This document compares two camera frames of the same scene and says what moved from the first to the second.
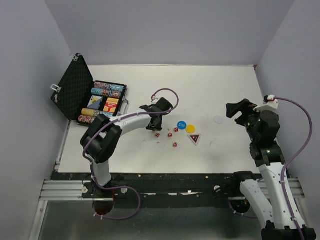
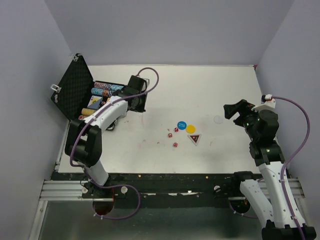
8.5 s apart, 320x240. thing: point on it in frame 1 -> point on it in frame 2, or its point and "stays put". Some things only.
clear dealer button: (218, 119) stays put
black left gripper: (158, 127) -> (143, 108)
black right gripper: (246, 106) stays put
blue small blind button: (181, 125) stays put
